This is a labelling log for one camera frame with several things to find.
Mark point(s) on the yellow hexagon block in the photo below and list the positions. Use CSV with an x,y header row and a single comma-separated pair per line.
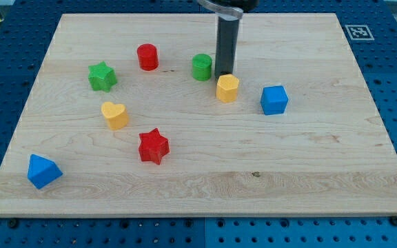
x,y
227,88

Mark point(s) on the yellow heart block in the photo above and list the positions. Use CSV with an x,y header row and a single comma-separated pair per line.
x,y
115,115

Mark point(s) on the green cylinder block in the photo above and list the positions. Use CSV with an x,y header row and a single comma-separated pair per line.
x,y
201,67

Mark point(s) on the red cylinder block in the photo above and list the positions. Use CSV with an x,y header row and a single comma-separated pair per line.
x,y
148,57

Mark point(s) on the wooden board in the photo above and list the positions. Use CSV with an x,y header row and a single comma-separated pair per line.
x,y
327,155

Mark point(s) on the green star block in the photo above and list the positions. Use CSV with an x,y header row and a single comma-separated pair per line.
x,y
101,77

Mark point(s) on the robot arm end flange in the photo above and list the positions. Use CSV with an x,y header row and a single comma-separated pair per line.
x,y
229,10

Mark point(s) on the blue triangle block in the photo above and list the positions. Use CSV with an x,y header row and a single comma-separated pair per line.
x,y
42,171

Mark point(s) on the red star block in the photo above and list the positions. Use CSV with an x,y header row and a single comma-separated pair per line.
x,y
153,146

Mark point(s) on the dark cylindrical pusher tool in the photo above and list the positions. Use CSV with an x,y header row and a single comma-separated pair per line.
x,y
226,40

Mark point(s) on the blue cube block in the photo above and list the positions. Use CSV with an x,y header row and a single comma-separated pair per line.
x,y
274,100

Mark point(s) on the white fiducial marker tag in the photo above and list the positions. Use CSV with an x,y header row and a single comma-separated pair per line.
x,y
359,32

